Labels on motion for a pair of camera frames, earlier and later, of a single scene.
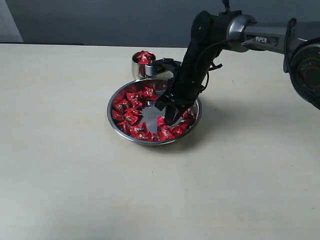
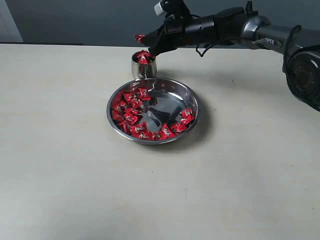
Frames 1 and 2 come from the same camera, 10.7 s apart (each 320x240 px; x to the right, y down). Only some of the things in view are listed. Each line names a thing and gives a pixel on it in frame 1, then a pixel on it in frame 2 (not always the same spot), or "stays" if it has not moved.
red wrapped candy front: (145, 136) stays
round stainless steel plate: (133, 116) stays
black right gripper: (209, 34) -> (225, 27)
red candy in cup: (143, 57) stays
